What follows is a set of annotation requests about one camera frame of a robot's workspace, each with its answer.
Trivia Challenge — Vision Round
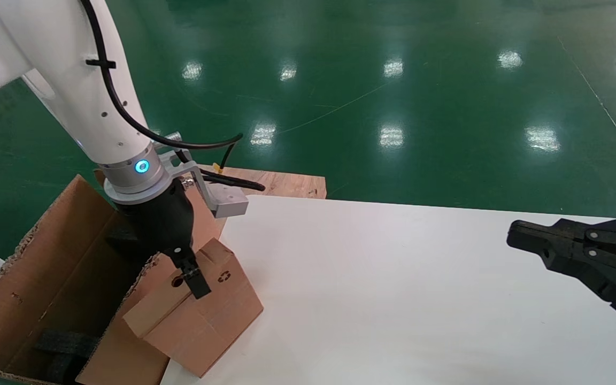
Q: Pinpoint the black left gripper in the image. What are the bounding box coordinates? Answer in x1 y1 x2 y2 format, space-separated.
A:
118 184 212 300

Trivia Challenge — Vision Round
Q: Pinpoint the small brown cardboard box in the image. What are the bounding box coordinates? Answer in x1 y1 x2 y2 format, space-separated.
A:
122 238 264 379

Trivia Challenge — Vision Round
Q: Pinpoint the large open cardboard box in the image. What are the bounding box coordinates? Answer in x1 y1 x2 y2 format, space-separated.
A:
0 170 228 385

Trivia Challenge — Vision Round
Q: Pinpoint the black foam pad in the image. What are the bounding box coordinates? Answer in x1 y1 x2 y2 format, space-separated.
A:
106 214 145 260
34 329 100 378

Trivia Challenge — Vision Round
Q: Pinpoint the wooden board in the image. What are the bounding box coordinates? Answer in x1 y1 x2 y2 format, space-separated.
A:
196 165 327 199

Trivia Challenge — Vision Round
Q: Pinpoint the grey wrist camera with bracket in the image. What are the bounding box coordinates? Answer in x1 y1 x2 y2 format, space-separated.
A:
150 131 250 219

